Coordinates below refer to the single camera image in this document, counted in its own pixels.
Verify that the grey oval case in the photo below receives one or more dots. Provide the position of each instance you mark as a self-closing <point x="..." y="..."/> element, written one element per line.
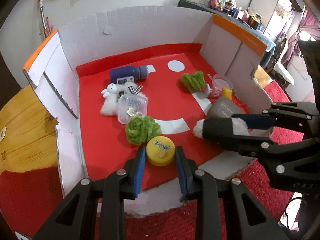
<point x="225" y="107"/>

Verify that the white and orange pole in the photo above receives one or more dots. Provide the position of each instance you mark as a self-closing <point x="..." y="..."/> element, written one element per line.
<point x="43" y="15"/>

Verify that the small paper tag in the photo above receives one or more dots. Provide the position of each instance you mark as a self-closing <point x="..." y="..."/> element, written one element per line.
<point x="2" y="133"/>

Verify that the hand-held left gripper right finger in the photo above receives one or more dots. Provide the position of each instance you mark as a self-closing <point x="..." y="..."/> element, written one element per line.
<point x="181" y="172"/>

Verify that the clear round dish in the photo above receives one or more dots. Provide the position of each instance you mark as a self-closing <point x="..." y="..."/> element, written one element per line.
<point x="222" y="80"/>

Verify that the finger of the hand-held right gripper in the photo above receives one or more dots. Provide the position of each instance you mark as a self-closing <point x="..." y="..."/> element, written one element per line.
<point x="240" y="145"/>
<point x="255" y="121"/>

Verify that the white refrigerator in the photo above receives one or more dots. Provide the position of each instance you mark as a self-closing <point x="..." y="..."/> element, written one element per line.
<point x="270" y="2"/>

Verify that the pink hanging cloth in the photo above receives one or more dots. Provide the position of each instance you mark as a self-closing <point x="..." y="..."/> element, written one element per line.
<point x="306" y="22"/>

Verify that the small clear plastic box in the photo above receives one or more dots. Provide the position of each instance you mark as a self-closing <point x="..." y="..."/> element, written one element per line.
<point x="132" y="105"/>

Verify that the red knitted mat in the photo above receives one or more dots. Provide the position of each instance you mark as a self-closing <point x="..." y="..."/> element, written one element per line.
<point x="25" y="192"/>

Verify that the blue cloth covered table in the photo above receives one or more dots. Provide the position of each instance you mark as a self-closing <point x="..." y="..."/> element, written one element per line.
<point x="268" y="42"/>

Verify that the white chair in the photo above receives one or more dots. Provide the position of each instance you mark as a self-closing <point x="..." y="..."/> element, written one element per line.
<point x="283" y="73"/>

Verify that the black and white sock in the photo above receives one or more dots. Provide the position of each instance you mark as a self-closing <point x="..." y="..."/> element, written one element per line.
<point x="217" y="128"/>

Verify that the row of bottles and jars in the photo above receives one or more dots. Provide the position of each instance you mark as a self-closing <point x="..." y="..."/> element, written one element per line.
<point x="225" y="2"/>

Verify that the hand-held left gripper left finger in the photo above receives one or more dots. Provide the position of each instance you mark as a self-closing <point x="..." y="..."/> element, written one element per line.
<point x="140" y="170"/>

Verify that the purple plastic bottle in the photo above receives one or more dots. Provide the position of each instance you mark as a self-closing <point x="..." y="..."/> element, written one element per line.
<point x="125" y="73"/>

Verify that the orange and white cardboard box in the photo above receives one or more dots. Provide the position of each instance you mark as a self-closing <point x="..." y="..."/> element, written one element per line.
<point x="100" y="30"/>

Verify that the white star plush toy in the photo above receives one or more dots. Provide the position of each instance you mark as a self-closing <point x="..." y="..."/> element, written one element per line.
<point x="110" y="102"/>

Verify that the small yellow toy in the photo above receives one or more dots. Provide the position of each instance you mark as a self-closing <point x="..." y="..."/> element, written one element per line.
<point x="227" y="93"/>

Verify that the green crochet ball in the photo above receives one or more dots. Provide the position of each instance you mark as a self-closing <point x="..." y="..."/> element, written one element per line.
<point x="193" y="80"/>
<point x="142" y="130"/>

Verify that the yellow bottle cap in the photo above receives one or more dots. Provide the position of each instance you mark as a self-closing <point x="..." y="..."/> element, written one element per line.
<point x="160" y="151"/>

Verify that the pink stick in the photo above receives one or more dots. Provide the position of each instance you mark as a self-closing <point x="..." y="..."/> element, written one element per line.
<point x="48" y="26"/>

